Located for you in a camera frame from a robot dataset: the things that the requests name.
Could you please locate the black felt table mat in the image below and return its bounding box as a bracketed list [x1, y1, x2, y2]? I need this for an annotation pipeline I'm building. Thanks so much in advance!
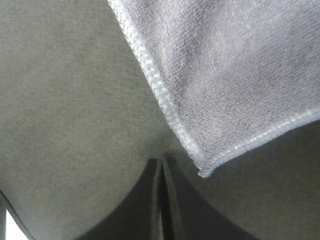
[0, 0, 320, 240]

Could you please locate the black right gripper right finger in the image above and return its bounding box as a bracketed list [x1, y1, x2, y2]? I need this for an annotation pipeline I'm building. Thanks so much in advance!
[162, 156, 257, 240]

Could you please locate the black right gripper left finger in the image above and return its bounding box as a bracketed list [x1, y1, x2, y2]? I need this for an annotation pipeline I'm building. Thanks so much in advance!
[78, 158, 163, 240]

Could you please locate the grey microfibre towel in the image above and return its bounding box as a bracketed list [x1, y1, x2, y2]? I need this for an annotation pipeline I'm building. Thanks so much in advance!
[109, 0, 320, 178]

